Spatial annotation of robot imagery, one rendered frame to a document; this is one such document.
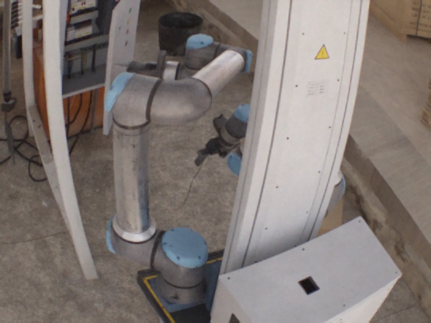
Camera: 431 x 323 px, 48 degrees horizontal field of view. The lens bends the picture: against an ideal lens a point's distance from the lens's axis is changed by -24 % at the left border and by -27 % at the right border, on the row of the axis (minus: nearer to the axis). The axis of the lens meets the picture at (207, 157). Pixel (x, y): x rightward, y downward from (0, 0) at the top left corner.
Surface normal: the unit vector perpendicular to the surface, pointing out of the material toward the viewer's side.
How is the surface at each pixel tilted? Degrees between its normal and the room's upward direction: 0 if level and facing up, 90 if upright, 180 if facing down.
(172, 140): 0
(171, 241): 5
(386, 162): 0
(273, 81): 90
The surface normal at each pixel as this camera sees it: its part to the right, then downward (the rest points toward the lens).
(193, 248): 0.18, -0.73
